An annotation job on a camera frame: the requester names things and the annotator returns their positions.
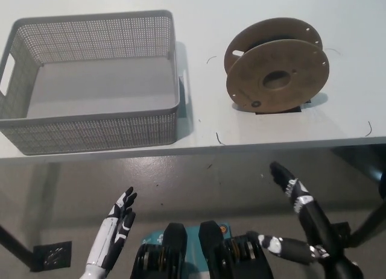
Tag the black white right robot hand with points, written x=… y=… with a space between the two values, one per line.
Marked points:
x=313 y=221

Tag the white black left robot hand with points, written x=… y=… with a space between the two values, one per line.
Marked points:
x=105 y=240

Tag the cardboard filament spool black filament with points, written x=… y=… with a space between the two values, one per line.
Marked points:
x=256 y=80

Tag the thin black filament scrap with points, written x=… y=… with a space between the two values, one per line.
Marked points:
x=370 y=129
x=334 y=49
x=218 y=139
x=210 y=58

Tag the black table leg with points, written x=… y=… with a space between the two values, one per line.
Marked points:
x=368 y=224
x=15 y=241

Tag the black teal robot torso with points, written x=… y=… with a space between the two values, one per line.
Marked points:
x=208 y=246

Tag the grey perforated plastic basket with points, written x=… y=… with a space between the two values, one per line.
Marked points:
x=90 y=128

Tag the black tape patch on table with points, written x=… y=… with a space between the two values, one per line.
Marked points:
x=289 y=111

